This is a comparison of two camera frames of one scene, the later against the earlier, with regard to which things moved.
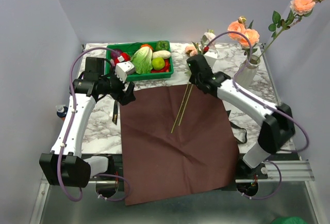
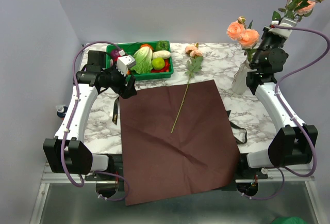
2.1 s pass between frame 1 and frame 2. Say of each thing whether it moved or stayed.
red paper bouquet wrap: stayed
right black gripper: moved
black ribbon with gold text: stayed
